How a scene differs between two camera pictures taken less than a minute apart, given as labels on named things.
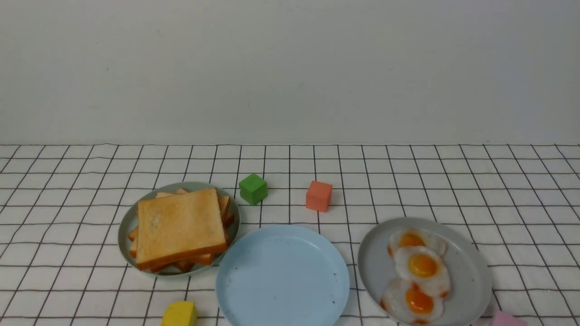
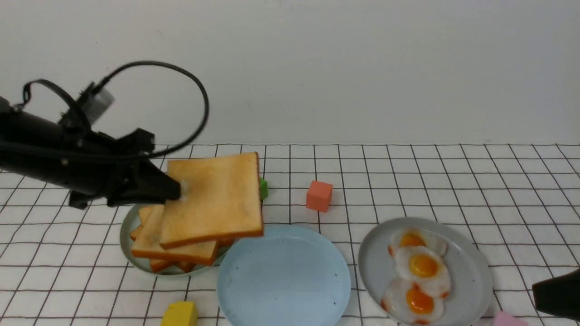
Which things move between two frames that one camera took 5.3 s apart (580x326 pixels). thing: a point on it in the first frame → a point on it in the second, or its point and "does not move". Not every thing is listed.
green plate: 128,221 does not move
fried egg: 425,266 does not move
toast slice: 224,203 → 146,240
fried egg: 410,237 does not move
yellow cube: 182,313 does not move
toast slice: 178,228 → 220,198
